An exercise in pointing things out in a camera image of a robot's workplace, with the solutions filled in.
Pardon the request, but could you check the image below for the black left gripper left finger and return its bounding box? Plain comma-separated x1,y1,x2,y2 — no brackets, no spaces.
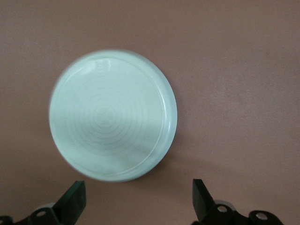
0,180,87,225

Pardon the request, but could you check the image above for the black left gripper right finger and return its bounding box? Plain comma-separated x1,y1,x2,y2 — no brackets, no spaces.
191,178,285,225

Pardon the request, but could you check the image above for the pale green round plate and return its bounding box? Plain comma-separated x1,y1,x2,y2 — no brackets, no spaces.
48,48,178,182

